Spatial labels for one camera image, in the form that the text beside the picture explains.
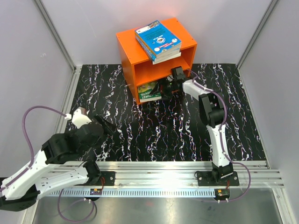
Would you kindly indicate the left aluminium frame post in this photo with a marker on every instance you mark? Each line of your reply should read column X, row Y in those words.
column 52, row 29

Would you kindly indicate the right small circuit board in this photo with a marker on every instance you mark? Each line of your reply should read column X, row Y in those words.
column 222, row 194

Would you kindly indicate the aluminium frame post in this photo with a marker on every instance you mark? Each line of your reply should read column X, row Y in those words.
column 266, row 16
column 52, row 29

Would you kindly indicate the blue 26-Storey Treehouse book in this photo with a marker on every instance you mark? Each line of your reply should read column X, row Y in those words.
column 160, row 48

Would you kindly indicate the blue back-cover book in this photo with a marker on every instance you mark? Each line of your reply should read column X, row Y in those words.
column 153, row 31

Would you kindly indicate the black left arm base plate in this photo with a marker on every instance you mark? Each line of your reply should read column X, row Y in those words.
column 108, row 178

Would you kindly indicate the orange wooden shelf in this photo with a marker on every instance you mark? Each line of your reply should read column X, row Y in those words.
column 138, row 68

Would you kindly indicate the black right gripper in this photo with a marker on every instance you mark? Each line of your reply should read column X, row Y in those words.
column 166, row 95

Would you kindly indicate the aluminium front rail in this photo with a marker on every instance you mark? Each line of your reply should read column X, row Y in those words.
column 181, row 174

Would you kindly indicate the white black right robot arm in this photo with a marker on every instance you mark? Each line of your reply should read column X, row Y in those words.
column 212, row 112

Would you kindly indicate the dark green book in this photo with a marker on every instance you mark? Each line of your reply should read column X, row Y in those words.
column 144, row 92

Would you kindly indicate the white slotted cable duct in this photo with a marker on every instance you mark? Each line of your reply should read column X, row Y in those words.
column 138, row 192

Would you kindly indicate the left small circuit board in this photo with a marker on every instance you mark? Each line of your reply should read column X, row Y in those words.
column 96, row 192

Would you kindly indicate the small circuit board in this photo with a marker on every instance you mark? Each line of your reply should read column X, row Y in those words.
column 96, row 192
column 222, row 194

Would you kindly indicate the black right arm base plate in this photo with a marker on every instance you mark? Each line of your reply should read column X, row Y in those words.
column 205, row 178

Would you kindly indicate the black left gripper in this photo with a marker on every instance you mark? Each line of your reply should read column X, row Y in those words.
column 110, row 128

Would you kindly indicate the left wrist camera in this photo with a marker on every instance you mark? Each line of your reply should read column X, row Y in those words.
column 78, row 118

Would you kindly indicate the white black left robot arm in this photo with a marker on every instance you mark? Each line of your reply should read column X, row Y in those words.
column 32, row 182

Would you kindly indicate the right aluminium frame post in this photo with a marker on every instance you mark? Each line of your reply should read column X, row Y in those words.
column 266, row 16

